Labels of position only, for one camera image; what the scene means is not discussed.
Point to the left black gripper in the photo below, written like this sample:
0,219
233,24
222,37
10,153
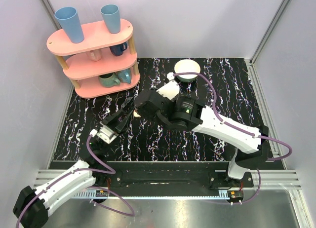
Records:
114,123

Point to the white earbud charging case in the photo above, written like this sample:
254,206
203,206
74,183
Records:
136,114

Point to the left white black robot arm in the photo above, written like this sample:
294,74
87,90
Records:
33,207

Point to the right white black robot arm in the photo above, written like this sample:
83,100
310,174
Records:
180,112

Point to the green glazed mug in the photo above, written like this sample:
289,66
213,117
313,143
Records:
109,80

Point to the light blue butterfly mug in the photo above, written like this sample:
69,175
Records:
125,76

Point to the pink three-tier shelf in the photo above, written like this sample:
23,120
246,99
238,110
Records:
82,72

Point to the pink mug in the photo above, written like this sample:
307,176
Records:
95,55

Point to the dark blue mug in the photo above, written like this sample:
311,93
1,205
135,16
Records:
118,50

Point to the cream white bowl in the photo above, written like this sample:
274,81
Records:
187,66

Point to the right light blue tumbler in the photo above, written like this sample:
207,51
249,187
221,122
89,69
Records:
111,17

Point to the light blue tumbler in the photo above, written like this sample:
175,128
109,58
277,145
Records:
111,17
69,21

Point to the left light blue tumbler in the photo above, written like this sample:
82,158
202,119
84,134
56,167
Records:
69,21

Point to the black marble pattern mat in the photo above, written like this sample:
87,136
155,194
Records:
227,84

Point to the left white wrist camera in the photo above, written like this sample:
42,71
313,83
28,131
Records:
106,134

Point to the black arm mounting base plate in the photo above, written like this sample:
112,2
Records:
203,174

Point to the slotted white cable duct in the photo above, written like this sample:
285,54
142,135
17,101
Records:
102,194

